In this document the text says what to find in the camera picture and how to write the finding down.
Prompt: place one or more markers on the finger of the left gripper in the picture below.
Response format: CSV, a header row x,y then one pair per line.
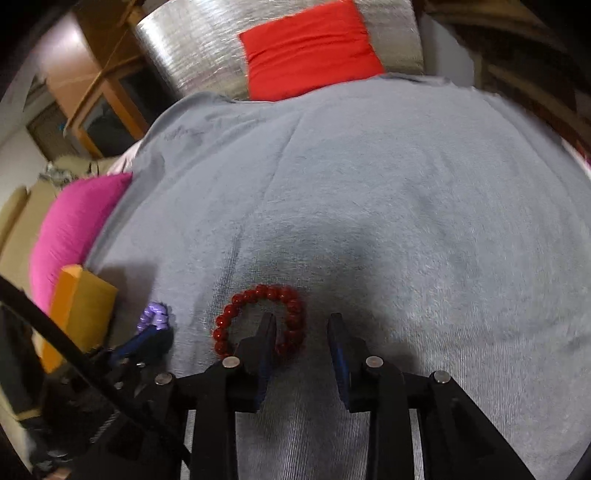
x,y
147,347

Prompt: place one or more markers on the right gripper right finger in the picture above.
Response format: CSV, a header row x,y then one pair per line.
x,y
349,354

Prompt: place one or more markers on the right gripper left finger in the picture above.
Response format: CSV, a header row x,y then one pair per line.
x,y
256,355

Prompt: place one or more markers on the orange cardboard box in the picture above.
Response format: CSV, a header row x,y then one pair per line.
x,y
82,306

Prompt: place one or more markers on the magenta pillow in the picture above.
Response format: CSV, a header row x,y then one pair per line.
x,y
69,230

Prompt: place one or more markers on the grey blanket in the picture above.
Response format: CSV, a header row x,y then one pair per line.
x,y
448,227

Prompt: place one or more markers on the beige leather armchair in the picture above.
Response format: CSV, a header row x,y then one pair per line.
x,y
24,211

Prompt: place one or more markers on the wooden cabinet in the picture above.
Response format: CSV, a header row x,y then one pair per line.
x,y
84,56

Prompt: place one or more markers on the silver foil insulation mat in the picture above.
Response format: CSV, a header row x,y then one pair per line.
x,y
194,45

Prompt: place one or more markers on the red pillow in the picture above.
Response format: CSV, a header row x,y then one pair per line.
x,y
320,46

